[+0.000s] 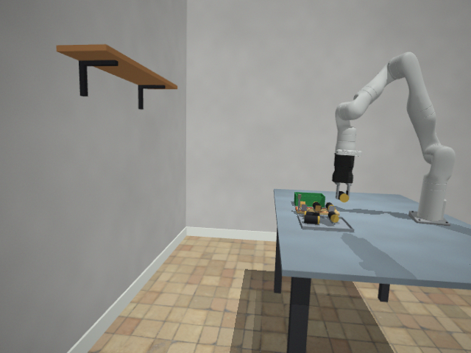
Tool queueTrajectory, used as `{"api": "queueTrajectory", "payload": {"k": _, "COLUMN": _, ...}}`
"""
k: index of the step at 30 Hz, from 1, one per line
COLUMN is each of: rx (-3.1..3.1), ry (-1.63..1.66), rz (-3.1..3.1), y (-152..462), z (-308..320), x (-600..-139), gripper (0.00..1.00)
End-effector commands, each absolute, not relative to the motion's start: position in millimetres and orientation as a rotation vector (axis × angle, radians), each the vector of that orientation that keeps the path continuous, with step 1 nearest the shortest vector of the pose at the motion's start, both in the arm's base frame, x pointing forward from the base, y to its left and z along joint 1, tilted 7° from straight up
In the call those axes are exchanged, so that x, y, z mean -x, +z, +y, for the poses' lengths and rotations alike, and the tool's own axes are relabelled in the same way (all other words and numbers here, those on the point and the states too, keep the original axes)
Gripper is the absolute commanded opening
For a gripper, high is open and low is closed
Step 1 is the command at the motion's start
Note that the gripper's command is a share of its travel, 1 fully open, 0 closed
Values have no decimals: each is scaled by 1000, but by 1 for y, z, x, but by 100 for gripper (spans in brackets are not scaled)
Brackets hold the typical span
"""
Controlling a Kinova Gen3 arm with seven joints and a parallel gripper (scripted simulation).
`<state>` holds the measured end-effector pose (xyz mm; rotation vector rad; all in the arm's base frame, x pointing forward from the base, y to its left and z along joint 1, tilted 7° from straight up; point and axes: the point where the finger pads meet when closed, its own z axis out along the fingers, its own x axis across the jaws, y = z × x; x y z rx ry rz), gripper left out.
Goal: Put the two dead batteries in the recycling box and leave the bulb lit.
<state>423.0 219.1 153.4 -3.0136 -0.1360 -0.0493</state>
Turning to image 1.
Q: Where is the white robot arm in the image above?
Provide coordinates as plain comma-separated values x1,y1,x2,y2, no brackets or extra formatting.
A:
335,52,456,221

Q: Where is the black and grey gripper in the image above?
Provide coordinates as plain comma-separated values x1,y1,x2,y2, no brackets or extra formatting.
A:
332,141,362,199

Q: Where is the green open box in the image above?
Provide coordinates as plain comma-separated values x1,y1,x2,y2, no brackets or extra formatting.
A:
294,192,325,208

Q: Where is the tan battery holder board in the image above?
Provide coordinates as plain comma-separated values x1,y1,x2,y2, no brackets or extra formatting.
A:
295,194,340,215

